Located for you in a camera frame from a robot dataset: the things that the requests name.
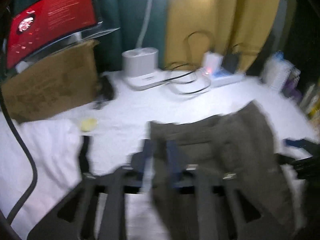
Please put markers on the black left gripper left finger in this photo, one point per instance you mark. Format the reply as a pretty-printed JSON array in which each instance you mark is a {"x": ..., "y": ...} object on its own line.
[{"x": 95, "y": 208}]

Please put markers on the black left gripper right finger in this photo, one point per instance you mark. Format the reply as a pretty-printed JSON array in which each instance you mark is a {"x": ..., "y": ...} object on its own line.
[{"x": 222, "y": 210}]

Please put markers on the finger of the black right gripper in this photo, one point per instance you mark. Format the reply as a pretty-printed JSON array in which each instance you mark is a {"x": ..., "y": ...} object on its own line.
[{"x": 309, "y": 146}]

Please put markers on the dark olive garment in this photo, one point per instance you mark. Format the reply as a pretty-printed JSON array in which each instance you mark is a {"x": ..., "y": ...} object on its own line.
[{"x": 239, "y": 143}]

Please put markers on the purple object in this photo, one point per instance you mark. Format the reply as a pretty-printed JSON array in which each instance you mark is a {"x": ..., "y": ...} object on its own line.
[{"x": 290, "y": 91}]

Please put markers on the white folded cloth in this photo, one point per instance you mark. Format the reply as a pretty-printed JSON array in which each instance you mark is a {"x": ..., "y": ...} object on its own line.
[{"x": 54, "y": 146}]

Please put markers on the white plastic basket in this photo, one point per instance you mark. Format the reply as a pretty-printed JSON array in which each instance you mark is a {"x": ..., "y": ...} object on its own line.
[{"x": 278, "y": 72}]

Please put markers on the small yellow object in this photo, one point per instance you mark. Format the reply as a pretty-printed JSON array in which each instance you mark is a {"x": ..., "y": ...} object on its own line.
[{"x": 88, "y": 124}]

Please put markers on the white power strip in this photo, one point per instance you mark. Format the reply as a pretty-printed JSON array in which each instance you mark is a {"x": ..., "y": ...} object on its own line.
[{"x": 222, "y": 78}]

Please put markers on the black charger adapter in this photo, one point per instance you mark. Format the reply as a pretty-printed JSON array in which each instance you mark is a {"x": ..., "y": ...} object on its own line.
[{"x": 230, "y": 62}]

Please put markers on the white charger adapter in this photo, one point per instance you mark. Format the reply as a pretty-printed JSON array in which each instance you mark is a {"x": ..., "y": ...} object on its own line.
[{"x": 211, "y": 62}]

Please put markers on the brown cardboard box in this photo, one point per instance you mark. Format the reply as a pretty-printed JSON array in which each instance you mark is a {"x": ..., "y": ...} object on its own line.
[{"x": 57, "y": 83}]

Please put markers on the yellow curtain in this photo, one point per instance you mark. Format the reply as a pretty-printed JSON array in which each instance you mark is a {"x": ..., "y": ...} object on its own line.
[{"x": 230, "y": 21}]

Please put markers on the white desk lamp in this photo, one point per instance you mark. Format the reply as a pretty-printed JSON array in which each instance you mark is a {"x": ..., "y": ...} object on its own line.
[{"x": 140, "y": 65}]

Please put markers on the teal curtain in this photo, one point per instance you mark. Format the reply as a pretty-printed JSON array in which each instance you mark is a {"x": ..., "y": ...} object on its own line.
[{"x": 127, "y": 17}]

